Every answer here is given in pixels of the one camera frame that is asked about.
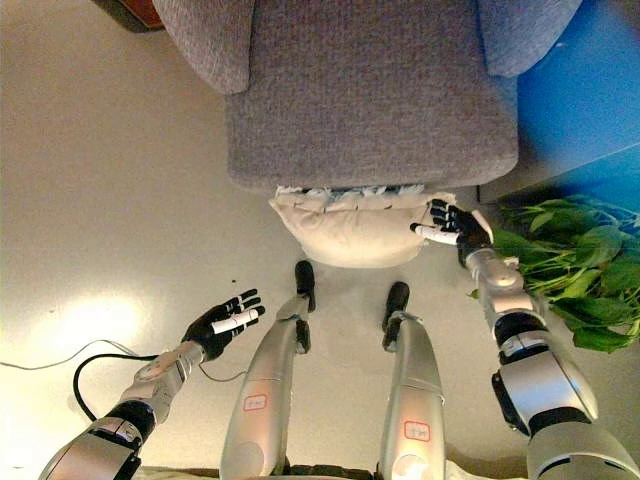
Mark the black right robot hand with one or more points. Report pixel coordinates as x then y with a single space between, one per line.
462 226

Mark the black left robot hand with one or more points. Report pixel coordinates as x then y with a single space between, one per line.
215 326

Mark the cream fringed pillow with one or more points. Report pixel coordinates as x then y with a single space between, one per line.
350 232

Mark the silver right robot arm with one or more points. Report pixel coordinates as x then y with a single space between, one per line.
530 360

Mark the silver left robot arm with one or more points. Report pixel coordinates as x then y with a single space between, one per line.
122 407

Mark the grey fabric sofa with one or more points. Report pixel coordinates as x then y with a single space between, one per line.
370 90

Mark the silver left robot leg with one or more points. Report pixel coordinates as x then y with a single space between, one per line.
270 385

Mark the silver robot leg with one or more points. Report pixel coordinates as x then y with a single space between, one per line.
270 385
410 390

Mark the green leafy plant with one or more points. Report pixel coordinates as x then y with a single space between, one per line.
575 272

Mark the silver right robot leg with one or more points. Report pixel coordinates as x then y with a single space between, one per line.
410 390

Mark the blue panel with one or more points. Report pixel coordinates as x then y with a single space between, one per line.
580 100

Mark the dark red wooden furniture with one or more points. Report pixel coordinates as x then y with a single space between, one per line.
135 12

